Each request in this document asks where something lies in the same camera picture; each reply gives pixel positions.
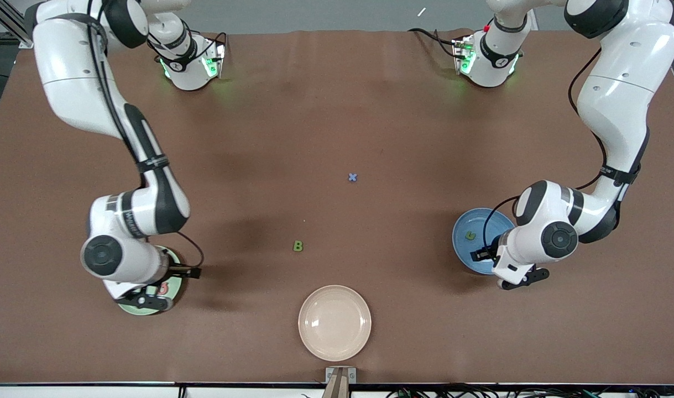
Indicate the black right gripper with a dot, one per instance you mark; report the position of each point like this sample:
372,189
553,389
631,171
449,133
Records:
128,296

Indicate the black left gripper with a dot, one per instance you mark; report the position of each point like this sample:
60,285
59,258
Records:
490,249

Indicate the red letter Q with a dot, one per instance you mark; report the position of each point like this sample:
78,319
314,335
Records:
163,288

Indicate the green small letter c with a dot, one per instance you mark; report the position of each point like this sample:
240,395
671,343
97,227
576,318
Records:
470,235

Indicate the green capital letter B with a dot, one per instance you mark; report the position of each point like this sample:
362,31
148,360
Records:
298,246

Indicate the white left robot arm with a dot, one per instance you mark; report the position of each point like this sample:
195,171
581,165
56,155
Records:
618,99

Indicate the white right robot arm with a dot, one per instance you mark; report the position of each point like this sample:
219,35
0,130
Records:
71,72

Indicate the green plate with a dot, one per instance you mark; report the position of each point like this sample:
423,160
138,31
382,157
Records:
176,293

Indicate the blue plate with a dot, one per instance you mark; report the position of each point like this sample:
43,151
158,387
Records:
461,243

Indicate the cream plate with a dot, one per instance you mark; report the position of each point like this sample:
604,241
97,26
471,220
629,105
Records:
334,323

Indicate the brown table mat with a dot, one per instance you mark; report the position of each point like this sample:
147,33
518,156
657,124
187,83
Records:
314,110

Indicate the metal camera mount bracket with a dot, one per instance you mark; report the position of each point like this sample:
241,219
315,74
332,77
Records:
340,381

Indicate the aluminium frame profile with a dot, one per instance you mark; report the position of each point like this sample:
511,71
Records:
10,25

